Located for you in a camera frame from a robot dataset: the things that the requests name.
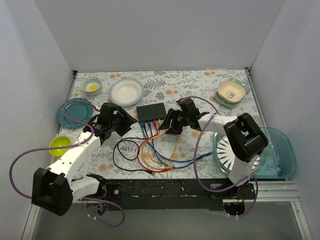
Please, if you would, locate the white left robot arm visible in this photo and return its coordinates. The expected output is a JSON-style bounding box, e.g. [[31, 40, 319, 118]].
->
[[31, 102, 137, 216]]

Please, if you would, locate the blue ethernet cable end port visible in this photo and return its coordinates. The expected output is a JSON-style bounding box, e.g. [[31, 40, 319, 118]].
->
[[139, 122, 213, 169]]

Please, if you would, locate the yellow ethernet cable end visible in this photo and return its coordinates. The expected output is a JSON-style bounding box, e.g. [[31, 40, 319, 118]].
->
[[148, 136, 180, 164]]

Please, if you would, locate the blue ethernet cable near red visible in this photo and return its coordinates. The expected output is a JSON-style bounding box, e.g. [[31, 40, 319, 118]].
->
[[147, 120, 213, 168]]

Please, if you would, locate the black network switch box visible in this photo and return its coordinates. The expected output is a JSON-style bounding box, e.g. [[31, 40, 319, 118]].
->
[[136, 102, 167, 123]]

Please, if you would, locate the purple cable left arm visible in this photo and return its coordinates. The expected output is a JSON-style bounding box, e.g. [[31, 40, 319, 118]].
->
[[8, 100, 126, 227]]

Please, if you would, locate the aluminium frame rail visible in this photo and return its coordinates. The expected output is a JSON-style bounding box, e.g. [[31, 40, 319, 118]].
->
[[22, 179, 312, 240]]

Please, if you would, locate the white shallow bowl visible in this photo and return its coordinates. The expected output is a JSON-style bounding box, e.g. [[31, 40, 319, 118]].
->
[[109, 78, 145, 107]]

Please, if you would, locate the lime green bowl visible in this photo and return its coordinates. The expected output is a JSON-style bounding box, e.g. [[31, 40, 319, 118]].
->
[[49, 135, 72, 157]]

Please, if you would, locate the cream square bowl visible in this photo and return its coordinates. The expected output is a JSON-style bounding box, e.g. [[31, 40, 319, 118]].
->
[[217, 81, 246, 104]]

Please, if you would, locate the teal scalloped plate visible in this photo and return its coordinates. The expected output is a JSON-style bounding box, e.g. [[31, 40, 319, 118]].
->
[[56, 97, 94, 129]]

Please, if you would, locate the floral patterned tablecloth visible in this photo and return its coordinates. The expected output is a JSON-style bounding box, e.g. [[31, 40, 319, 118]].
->
[[74, 69, 263, 179]]

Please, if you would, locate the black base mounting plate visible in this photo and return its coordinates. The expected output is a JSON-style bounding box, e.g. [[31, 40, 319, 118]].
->
[[96, 179, 256, 211]]

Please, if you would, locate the small patterned bowl yellow centre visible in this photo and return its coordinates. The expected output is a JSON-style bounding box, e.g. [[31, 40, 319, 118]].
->
[[81, 76, 103, 96]]

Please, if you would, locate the yellow ethernet cable inner port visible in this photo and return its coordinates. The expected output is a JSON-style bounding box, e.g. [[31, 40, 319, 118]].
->
[[141, 119, 175, 170]]

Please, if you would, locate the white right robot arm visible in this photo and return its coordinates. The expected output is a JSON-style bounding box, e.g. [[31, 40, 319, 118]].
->
[[159, 97, 268, 199]]

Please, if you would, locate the blue striped round plate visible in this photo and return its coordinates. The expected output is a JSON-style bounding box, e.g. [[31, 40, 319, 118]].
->
[[216, 138, 262, 174]]

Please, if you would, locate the transparent blue plastic tray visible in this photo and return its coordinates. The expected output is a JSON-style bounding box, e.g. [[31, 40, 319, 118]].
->
[[213, 127, 297, 179]]

